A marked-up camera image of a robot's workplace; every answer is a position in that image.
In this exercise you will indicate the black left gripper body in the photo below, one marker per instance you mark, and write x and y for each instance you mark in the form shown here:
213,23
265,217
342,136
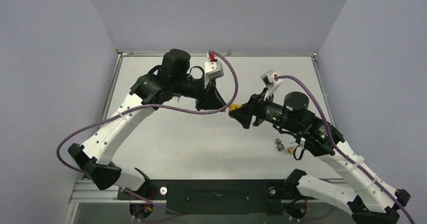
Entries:
199,92

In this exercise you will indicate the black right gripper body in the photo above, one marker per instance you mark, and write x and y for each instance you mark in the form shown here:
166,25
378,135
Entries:
252,110

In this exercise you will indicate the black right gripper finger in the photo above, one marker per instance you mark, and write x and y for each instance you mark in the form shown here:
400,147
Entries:
248,107
244,119

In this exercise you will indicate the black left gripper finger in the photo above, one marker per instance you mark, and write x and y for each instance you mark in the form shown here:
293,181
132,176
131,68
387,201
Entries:
216,107
216,98

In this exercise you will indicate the yellow padlock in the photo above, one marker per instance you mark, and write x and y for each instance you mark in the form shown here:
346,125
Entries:
233,107

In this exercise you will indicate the brass padlock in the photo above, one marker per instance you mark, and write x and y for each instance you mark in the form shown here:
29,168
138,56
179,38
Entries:
290,150

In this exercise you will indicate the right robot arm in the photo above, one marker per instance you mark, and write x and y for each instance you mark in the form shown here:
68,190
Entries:
367,198

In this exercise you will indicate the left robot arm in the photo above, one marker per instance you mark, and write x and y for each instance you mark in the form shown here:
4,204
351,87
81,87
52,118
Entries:
171,78

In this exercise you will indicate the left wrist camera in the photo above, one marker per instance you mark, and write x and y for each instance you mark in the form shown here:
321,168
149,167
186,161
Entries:
212,70

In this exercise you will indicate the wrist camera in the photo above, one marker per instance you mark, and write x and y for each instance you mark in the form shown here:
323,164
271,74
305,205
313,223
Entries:
212,70
271,83

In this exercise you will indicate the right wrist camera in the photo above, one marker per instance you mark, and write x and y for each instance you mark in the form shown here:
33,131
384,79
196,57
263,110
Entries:
271,83

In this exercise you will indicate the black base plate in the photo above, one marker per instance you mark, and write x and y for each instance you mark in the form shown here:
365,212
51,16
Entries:
217,196

